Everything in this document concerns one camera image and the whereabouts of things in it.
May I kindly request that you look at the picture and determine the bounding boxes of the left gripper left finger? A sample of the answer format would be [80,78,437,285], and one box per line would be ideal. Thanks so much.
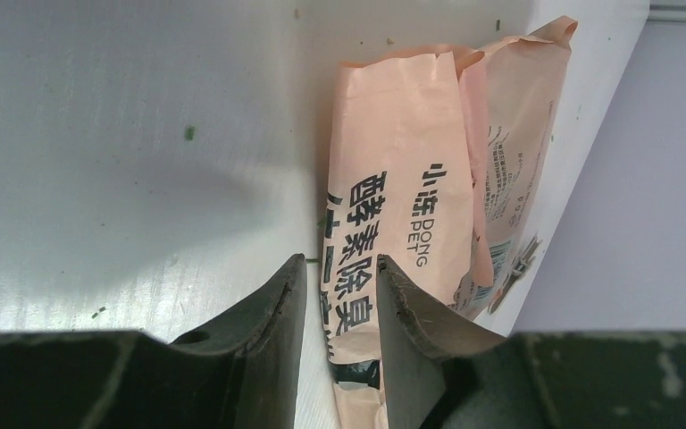
[0,254,307,428]

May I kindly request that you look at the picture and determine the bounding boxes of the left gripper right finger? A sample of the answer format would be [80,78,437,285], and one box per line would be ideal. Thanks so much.
[376,255,686,428]

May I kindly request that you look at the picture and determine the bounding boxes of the pink cat litter bag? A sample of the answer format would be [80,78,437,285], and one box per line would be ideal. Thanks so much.
[319,16,578,428]

